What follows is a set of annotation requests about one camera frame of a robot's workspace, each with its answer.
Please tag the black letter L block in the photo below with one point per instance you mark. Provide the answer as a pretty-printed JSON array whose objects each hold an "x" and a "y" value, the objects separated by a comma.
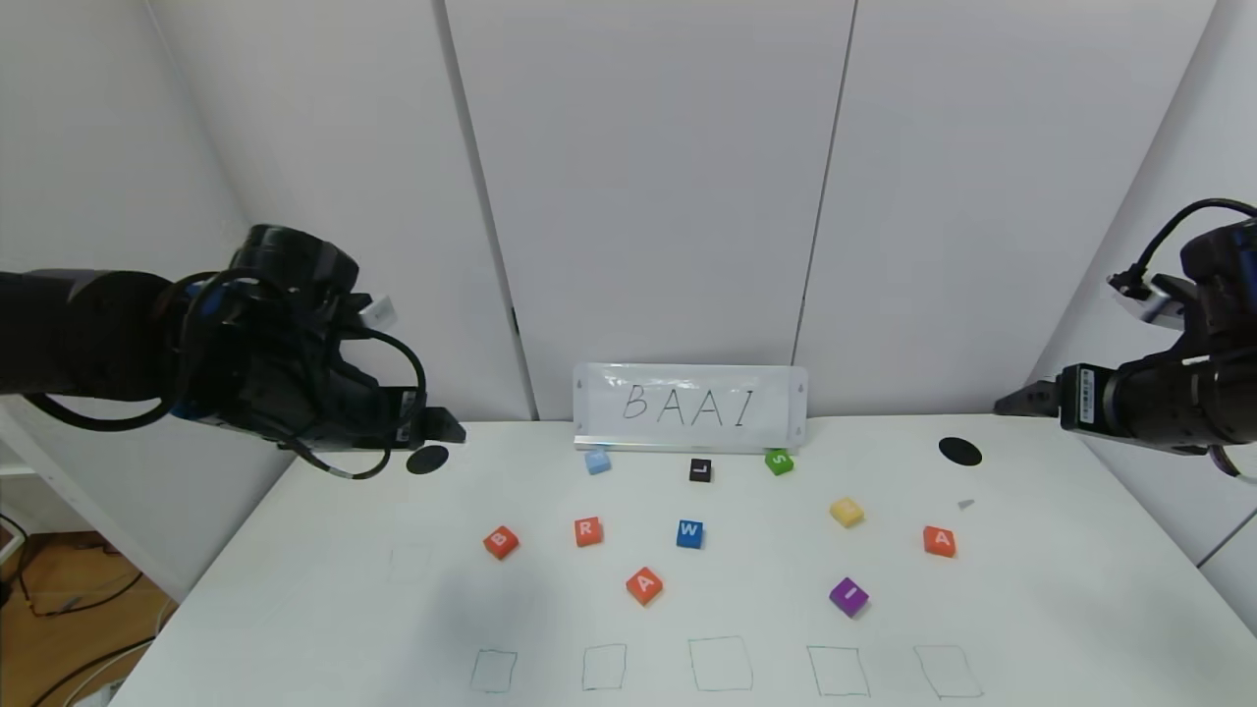
[{"x": 699, "y": 470}]

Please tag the orange letter B block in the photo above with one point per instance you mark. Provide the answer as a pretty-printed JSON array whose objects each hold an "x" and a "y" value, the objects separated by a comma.
[{"x": 501, "y": 542}]

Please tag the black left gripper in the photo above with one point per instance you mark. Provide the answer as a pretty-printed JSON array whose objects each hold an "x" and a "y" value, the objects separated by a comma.
[{"x": 405, "y": 413}]

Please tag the yellow letter block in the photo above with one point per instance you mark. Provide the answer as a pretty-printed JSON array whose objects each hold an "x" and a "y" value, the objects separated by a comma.
[{"x": 847, "y": 512}]

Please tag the white BAAI sign board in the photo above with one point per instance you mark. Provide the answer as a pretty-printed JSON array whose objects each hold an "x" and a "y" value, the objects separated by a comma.
[{"x": 687, "y": 406}]

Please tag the orange letter R block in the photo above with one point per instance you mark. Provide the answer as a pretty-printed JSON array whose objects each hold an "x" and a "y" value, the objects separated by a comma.
[{"x": 588, "y": 531}]

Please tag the green letter S block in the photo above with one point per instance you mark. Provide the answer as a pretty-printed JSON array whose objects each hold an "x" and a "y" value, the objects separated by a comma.
[{"x": 779, "y": 462}]

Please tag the purple letter I block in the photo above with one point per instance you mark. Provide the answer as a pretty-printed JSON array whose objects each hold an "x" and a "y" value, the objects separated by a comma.
[{"x": 848, "y": 596}]

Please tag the orange letter A block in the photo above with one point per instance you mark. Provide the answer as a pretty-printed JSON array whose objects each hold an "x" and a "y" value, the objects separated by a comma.
[
  {"x": 644, "y": 585},
  {"x": 939, "y": 541}
]

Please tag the light blue letter block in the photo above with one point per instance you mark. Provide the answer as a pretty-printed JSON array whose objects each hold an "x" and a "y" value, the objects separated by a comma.
[{"x": 598, "y": 461}]

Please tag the blue letter W block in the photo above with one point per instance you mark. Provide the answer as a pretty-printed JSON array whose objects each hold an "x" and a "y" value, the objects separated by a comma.
[{"x": 689, "y": 533}]

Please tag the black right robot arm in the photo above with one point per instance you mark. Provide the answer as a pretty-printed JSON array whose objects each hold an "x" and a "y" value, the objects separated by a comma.
[{"x": 1223, "y": 265}]

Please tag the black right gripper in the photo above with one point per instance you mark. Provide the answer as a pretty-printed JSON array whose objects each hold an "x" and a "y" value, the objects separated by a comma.
[{"x": 1083, "y": 398}]

